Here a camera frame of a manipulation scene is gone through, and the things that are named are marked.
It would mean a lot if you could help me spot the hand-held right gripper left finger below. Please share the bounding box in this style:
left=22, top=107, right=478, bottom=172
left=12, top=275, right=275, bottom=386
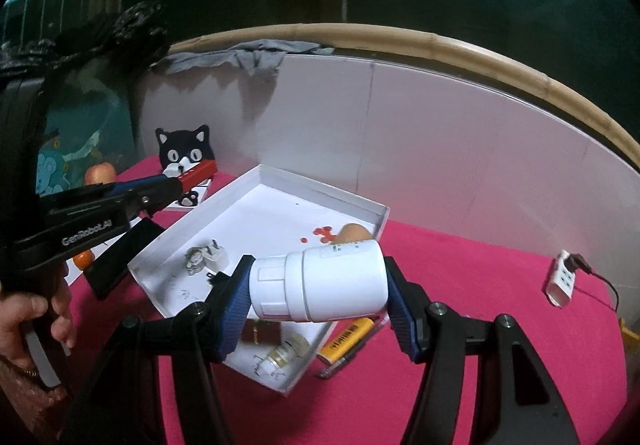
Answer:
left=60, top=254, right=257, bottom=445

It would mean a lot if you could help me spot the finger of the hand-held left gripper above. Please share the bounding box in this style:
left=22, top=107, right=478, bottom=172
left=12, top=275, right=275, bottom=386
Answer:
left=117, top=178, right=183, bottom=218
left=107, top=175, right=173, bottom=193

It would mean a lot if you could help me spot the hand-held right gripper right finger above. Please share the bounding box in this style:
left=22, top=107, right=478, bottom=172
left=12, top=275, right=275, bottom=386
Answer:
left=382, top=256, right=583, bottom=445

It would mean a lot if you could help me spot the red rectangular box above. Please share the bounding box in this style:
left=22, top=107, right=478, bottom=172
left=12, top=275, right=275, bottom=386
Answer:
left=176, top=160, right=219, bottom=189

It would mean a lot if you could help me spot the white plastic bottle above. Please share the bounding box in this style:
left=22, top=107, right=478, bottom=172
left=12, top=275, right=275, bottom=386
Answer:
left=249, top=239, right=390, bottom=324

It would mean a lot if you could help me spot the white cardboard box tray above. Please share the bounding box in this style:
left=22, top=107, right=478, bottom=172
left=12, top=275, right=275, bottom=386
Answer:
left=127, top=164, right=391, bottom=397

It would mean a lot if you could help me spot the person's left forearm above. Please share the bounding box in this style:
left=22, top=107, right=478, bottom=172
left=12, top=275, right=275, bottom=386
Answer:
left=0, top=357, right=71, bottom=445

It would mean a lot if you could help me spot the person's left hand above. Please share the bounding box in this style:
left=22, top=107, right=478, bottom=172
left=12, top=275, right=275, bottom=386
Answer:
left=0, top=265, right=77, bottom=373

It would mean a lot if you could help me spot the red apple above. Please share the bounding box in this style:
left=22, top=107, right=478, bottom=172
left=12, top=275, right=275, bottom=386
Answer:
left=84, top=162, right=117, bottom=187

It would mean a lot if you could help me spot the black cat shaped card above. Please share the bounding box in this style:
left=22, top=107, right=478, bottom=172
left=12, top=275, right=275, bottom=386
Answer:
left=155, top=124, right=217, bottom=212

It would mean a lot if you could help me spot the white charger plug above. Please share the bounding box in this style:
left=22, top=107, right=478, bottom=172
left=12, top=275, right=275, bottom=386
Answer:
left=185, top=239, right=229, bottom=277

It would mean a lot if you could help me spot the small glass vial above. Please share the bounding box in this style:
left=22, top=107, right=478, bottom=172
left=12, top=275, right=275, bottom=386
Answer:
left=254, top=335, right=309, bottom=377

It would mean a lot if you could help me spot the blue cartoon printed cloth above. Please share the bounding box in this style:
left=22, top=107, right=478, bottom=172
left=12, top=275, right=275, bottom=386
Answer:
left=37, top=75, right=138, bottom=196

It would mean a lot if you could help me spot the silver pen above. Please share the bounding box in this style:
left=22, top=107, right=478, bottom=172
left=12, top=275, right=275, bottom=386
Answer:
left=318, top=342, right=366, bottom=379

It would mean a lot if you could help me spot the brown egg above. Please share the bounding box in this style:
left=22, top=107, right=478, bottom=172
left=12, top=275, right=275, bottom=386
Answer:
left=334, top=223, right=376, bottom=246

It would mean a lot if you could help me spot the red embossed blanket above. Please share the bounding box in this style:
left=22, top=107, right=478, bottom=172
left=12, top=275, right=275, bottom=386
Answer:
left=65, top=155, right=631, bottom=445

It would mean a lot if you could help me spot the black knit cloth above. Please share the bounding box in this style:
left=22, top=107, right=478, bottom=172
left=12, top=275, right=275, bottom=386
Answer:
left=0, top=0, right=168, bottom=76

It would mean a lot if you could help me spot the grey cloth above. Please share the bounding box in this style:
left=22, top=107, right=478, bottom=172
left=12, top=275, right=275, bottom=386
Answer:
left=164, top=39, right=335, bottom=77

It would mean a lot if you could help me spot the white power strip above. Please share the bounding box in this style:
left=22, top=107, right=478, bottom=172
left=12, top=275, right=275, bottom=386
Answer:
left=544, top=250, right=583, bottom=309

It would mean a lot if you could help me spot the black power cable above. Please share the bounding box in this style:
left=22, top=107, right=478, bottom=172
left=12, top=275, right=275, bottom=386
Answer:
left=569, top=252, right=622, bottom=312

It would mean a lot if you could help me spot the bamboo rail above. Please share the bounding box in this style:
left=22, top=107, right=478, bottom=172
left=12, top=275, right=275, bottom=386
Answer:
left=167, top=22, right=640, bottom=153

